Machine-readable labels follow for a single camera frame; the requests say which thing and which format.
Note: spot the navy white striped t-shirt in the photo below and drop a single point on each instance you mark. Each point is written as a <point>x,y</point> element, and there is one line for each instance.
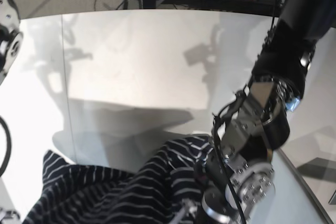
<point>97,194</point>

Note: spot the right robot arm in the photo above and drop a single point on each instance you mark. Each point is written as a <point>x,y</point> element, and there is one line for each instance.
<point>11,35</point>

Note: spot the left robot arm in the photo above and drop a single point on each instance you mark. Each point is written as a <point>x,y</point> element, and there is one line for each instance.
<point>238,172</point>

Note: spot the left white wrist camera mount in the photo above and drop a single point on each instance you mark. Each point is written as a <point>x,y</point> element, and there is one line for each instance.
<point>188,209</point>

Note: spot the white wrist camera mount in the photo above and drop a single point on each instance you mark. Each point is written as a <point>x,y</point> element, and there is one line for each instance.
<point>9,215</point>
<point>188,209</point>

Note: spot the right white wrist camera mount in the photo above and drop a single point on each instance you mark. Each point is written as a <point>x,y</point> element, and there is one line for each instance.
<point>9,215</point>

